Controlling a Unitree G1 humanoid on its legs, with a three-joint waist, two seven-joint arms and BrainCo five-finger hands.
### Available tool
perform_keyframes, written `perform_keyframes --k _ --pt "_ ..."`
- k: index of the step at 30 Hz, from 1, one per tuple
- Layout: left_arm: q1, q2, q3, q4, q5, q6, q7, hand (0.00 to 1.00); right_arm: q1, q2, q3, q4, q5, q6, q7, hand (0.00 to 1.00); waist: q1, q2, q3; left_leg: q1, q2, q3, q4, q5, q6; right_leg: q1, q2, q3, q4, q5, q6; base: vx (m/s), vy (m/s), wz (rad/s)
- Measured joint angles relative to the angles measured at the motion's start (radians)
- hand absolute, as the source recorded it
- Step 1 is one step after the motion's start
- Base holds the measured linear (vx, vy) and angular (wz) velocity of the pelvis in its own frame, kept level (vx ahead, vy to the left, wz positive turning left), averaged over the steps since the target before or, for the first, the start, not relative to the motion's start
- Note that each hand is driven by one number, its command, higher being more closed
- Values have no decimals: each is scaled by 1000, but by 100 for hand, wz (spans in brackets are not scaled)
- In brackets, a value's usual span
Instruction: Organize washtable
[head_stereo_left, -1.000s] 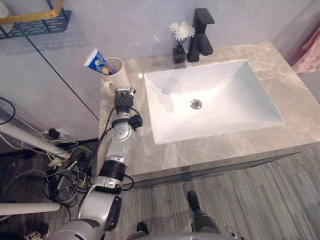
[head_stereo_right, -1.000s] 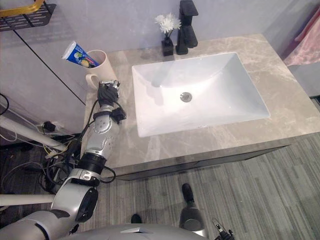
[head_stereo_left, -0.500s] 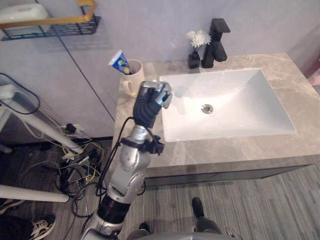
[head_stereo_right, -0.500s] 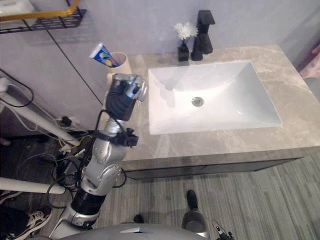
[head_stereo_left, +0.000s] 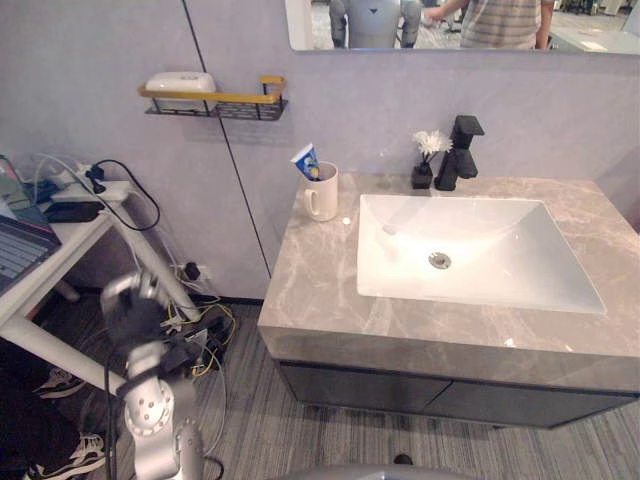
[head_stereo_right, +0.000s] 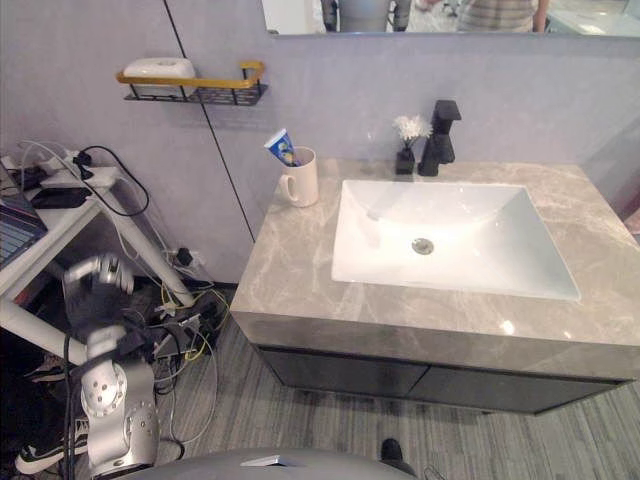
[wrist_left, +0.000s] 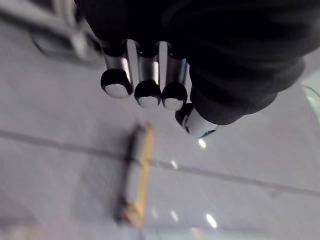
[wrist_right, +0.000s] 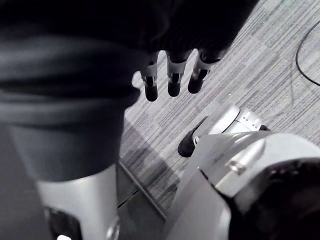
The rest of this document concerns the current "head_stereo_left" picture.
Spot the black power cable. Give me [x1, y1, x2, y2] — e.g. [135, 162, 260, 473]
[84, 159, 161, 232]

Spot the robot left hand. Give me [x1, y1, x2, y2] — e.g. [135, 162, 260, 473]
[99, 270, 174, 353]

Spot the gold black wall shelf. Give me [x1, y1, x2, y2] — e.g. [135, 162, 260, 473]
[137, 74, 290, 121]

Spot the white side table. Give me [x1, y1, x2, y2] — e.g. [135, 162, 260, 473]
[0, 180, 202, 397]

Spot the cream ceramic mug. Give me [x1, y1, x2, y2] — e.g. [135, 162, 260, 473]
[302, 161, 340, 223]

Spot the white rectangular sink basin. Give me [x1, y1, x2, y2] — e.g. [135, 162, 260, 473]
[356, 193, 608, 316]

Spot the blue white toothpaste tube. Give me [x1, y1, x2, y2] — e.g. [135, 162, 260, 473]
[290, 143, 322, 181]

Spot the white power strip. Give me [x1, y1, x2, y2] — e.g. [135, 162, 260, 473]
[49, 162, 132, 204]

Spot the white soap box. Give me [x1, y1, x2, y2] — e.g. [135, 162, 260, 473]
[144, 72, 217, 94]

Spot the black flat device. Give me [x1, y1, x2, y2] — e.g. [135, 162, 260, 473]
[45, 200, 105, 224]

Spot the white artificial flower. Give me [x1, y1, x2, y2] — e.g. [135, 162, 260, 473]
[412, 129, 454, 156]

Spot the wall mirror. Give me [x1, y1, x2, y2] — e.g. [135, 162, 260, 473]
[284, 0, 640, 55]

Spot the black white sneaker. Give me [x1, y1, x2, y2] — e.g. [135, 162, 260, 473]
[33, 368, 89, 400]
[25, 433, 107, 480]

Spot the yellow cable bundle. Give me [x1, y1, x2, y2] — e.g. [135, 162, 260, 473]
[164, 294, 236, 377]

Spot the black basin faucet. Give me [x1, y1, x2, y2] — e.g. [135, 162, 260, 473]
[434, 115, 486, 192]

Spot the grey laptop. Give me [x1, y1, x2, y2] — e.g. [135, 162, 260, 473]
[0, 214, 63, 296]

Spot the dark vanity cabinet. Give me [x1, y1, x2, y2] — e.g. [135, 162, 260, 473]
[273, 358, 640, 430]

